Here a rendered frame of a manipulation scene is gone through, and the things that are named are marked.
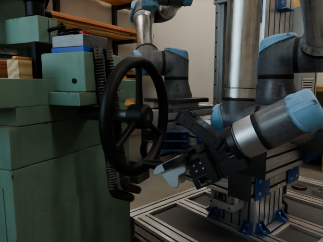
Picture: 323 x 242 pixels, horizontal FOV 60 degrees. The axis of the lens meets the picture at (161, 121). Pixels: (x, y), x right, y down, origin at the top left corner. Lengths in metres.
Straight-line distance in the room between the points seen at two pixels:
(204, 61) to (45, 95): 3.56
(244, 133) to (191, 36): 3.79
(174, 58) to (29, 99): 0.79
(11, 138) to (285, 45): 0.82
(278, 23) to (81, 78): 0.93
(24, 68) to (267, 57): 0.73
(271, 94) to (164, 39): 3.62
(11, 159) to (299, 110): 0.56
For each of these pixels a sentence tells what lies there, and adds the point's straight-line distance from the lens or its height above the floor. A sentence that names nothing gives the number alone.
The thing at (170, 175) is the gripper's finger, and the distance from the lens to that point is 0.62.
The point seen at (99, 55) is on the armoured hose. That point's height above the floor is 0.95.
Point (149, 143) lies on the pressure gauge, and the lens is 0.97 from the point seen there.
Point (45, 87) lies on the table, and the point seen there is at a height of 0.88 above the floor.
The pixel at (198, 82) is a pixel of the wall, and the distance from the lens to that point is 4.16.
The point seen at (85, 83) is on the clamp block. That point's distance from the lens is 0.65.
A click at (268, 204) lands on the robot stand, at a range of 1.44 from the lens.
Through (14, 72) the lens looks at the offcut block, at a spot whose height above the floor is 0.91.
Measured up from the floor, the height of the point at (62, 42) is 0.98.
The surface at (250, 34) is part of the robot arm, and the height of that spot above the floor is 0.99.
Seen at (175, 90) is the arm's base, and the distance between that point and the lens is 1.30.
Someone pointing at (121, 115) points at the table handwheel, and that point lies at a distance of 0.69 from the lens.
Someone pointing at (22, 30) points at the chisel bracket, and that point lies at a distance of 0.90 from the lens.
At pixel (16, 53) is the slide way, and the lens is 1.07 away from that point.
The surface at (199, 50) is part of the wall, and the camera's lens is 4.19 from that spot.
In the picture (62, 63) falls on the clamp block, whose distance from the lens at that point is 0.69.
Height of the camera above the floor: 0.89
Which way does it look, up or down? 8 degrees down
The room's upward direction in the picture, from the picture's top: straight up
